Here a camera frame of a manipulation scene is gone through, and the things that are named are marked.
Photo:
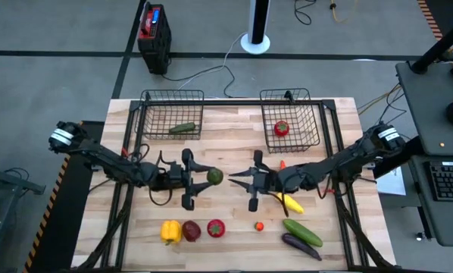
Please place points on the orange carrot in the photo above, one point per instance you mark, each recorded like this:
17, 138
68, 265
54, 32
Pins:
282, 164

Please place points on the yellow corn cob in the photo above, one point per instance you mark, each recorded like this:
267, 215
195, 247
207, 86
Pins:
292, 204

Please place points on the small orange red tomato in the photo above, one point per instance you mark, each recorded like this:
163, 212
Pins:
259, 226

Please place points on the black keyboard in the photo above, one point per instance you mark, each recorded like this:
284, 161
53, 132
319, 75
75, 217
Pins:
450, 182

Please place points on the green cucumber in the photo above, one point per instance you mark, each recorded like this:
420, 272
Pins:
302, 232

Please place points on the yellow bell pepper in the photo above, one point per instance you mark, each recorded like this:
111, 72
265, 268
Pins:
170, 231

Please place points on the black desk support beam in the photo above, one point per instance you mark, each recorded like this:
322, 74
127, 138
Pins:
404, 155

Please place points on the black mat hazard edge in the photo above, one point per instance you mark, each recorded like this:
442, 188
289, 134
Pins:
60, 212

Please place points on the grey metal cart frame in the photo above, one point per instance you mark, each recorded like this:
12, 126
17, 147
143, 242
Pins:
18, 182

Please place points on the dark red apple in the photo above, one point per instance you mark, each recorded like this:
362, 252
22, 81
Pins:
191, 230

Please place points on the green avocado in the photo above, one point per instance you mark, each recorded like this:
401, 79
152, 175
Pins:
214, 176

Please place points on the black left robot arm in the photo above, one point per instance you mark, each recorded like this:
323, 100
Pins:
109, 161

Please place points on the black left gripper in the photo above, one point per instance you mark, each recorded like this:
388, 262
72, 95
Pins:
173, 176

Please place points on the white black pole stand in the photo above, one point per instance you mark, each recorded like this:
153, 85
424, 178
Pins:
258, 19

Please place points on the dark green zucchini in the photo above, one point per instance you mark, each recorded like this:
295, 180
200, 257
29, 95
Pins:
182, 127

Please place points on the grey workstation desk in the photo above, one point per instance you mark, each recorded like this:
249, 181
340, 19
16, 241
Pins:
431, 113

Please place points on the white paper sheet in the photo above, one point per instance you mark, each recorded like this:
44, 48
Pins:
393, 184

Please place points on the large red tomato green leaf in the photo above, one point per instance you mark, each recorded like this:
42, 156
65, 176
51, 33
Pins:
216, 228

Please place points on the black metal rig frame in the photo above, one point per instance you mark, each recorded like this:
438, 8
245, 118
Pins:
230, 102

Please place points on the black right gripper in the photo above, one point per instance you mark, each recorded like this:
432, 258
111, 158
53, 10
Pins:
268, 180

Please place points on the red and black case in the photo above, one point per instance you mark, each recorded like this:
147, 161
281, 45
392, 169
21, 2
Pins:
154, 41

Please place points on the red fruit with green stem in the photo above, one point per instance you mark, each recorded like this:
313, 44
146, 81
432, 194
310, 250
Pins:
282, 128

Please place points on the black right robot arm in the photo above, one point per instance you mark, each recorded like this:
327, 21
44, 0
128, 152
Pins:
344, 159

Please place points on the purple eggplant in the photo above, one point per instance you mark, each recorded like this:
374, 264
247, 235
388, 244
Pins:
301, 246

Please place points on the black stand pole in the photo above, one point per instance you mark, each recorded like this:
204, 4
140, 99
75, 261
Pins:
438, 47

